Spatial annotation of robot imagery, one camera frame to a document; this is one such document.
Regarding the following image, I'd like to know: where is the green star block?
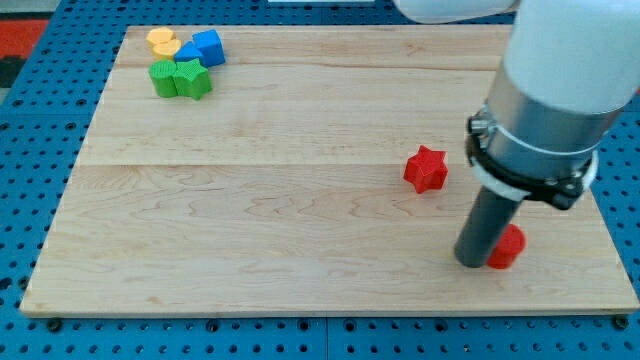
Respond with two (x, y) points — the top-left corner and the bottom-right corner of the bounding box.
(173, 59), (213, 100)

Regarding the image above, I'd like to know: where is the red cylinder block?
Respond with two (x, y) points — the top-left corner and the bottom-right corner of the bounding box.
(486, 224), (527, 270)

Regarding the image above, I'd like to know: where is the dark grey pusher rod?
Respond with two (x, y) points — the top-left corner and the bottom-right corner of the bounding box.
(454, 187), (521, 268)

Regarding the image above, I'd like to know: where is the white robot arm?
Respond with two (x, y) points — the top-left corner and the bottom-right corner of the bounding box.
(395, 0), (639, 210)

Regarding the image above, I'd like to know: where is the wooden board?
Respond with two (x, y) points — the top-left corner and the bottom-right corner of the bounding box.
(21, 25), (639, 318)

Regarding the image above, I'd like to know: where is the blue triangle block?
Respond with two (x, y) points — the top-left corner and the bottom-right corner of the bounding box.
(174, 41), (204, 64)

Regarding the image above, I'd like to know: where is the green cylinder block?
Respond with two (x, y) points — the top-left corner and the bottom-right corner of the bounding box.
(148, 59), (178, 98)

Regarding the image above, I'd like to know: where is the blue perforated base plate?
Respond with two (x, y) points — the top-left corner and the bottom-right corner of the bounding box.
(1, 0), (639, 359)

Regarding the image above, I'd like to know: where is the yellow hexagon block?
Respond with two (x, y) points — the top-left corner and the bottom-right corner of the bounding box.
(146, 27), (176, 48)

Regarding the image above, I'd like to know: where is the blue cube block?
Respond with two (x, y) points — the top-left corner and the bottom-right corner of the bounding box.
(192, 29), (226, 68)

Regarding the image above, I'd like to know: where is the yellow heart block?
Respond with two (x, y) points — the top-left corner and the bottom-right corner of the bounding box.
(151, 39), (182, 61)

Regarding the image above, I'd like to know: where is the red star block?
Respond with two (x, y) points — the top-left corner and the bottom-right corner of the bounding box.
(403, 145), (448, 194)

